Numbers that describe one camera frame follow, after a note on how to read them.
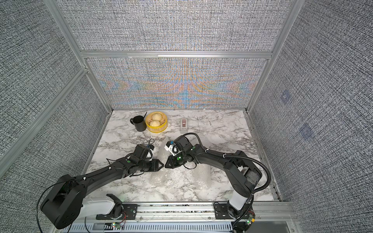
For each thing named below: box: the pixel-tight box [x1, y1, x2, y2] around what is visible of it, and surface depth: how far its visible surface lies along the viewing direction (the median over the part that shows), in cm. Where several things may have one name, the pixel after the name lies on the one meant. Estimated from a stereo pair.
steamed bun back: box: [152, 112, 163, 121], surface depth 111 cm
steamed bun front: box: [150, 119, 161, 127], surface depth 105 cm
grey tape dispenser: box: [180, 117, 188, 134], surface depth 108 cm
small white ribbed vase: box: [152, 147, 177, 190], surface depth 83 cm
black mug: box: [129, 115, 147, 132], surface depth 105 cm
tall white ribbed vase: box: [192, 163, 212, 191], surface depth 81 cm
